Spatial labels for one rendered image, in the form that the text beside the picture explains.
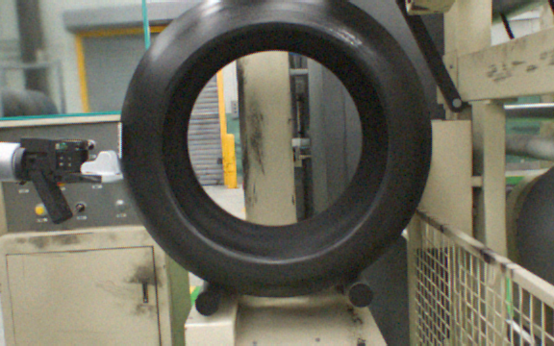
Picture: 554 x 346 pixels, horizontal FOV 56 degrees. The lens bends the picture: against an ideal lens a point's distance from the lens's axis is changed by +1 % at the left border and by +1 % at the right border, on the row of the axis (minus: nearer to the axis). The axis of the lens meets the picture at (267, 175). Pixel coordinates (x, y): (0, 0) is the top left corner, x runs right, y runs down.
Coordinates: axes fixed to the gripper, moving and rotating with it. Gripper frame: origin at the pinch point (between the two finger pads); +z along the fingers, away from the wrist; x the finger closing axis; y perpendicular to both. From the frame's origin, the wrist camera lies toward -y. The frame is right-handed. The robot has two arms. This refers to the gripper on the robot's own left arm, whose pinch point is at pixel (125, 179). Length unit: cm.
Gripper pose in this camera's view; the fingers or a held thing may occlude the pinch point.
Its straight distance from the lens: 106.8
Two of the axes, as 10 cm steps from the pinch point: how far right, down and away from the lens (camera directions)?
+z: 10.0, 0.6, -0.1
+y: 0.6, -9.9, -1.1
